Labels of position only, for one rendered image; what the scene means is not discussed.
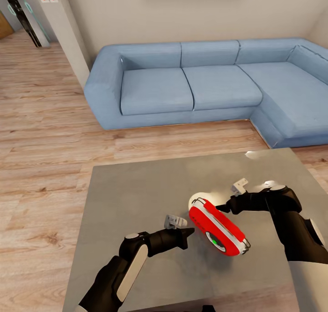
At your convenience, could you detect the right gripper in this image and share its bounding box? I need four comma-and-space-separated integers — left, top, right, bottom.
216, 190, 257, 215

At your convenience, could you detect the radio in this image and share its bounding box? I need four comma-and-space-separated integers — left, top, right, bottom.
189, 198, 248, 256

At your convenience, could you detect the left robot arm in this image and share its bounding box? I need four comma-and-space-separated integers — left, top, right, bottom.
74, 214, 195, 312

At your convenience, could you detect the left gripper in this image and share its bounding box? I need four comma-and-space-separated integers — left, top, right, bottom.
157, 227, 195, 252

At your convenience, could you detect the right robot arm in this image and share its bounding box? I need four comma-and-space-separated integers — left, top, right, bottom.
216, 178, 328, 312

